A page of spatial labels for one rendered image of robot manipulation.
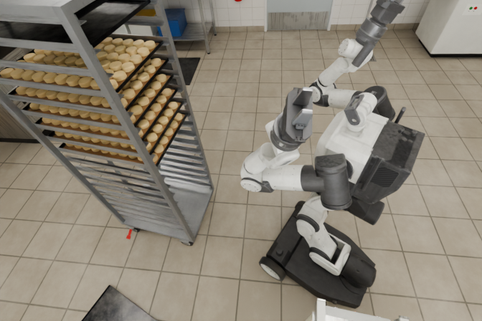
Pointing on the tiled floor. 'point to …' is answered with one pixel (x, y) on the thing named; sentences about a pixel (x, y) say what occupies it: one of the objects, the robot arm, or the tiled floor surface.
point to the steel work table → (194, 31)
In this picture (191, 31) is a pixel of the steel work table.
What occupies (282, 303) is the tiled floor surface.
